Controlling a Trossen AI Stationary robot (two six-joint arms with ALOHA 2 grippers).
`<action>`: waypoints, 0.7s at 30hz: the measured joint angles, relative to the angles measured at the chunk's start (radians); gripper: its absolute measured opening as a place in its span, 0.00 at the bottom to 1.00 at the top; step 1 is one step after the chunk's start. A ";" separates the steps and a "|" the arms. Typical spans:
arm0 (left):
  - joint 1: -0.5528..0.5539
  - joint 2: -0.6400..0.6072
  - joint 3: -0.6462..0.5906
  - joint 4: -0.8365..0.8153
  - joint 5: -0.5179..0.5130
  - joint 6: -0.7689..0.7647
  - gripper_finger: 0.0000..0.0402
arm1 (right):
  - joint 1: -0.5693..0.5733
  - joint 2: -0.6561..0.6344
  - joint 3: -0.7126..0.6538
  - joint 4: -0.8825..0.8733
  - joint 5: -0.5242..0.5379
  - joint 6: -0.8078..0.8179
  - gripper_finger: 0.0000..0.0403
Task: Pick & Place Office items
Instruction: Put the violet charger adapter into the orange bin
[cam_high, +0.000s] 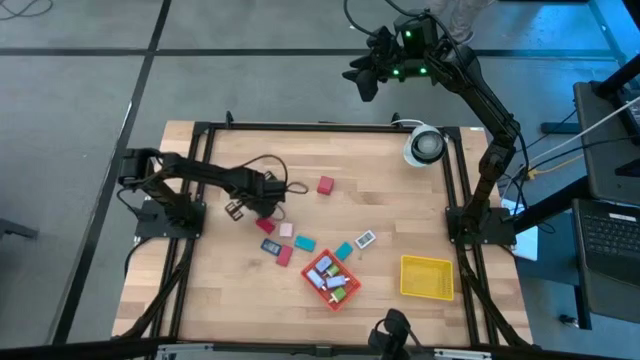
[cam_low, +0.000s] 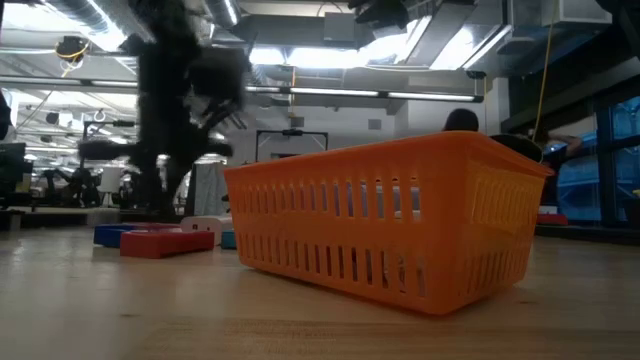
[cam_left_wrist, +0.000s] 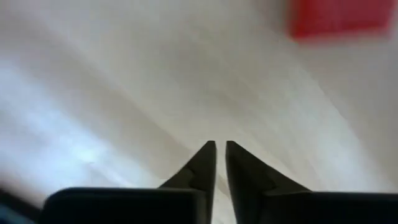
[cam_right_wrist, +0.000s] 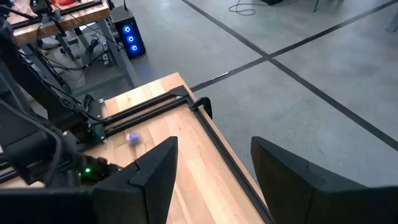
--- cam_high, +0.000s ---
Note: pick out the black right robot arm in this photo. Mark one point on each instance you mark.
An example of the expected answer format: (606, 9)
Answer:
(492, 110)

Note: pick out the teal box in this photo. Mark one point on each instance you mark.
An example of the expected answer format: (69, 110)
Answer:
(305, 243)
(343, 251)

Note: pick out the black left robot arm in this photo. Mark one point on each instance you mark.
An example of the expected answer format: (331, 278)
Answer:
(210, 175)

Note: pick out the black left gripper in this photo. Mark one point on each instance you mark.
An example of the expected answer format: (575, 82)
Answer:
(267, 190)

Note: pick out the pink square charger block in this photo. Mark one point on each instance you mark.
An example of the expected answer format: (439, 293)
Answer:
(286, 230)

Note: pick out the dark grey desk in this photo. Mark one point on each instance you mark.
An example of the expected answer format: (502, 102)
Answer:
(605, 150)

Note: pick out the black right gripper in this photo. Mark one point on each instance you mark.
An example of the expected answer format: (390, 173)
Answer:
(384, 52)

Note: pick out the red box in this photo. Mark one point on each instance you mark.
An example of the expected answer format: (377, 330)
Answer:
(266, 226)
(285, 255)

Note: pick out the black overhead crossbar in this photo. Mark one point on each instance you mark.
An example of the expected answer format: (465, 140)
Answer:
(100, 350)

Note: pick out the black diagonal frame strut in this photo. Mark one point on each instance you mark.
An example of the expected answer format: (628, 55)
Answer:
(550, 205)
(617, 77)

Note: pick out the person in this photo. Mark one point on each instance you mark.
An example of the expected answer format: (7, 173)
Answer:
(462, 20)

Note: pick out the black table frame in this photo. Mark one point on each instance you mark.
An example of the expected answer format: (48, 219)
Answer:
(320, 126)

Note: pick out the open dark laptop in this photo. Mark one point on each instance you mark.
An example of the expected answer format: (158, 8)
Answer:
(610, 235)

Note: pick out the small black floor object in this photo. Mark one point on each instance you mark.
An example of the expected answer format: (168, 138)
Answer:
(567, 320)

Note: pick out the yellow plastic basket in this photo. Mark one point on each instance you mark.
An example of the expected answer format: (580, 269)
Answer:
(425, 277)

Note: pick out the orange plastic basket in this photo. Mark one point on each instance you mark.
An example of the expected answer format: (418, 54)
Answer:
(348, 291)

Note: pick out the black frame clamp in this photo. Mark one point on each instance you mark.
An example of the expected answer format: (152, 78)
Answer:
(229, 119)
(395, 119)

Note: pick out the white sheet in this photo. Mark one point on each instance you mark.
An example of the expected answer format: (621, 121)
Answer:
(527, 245)

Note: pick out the red wall charger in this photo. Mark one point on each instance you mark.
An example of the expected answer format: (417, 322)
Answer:
(325, 185)

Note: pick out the dark furniture foot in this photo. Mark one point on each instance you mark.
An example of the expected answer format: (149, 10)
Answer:
(15, 229)

